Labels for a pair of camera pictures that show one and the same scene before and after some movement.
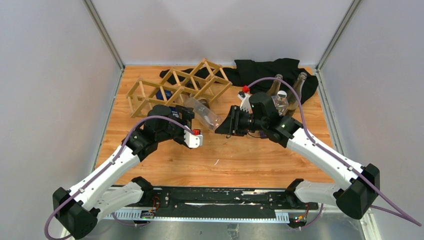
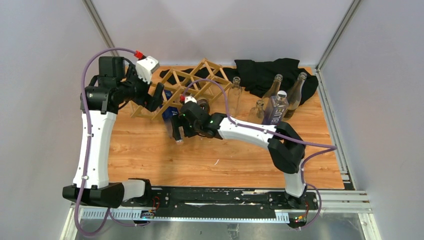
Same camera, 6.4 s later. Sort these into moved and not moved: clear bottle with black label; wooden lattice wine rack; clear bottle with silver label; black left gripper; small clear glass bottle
Moved: small clear glass bottle; black left gripper
Not moved: clear bottle with black label; wooden lattice wine rack; clear bottle with silver label
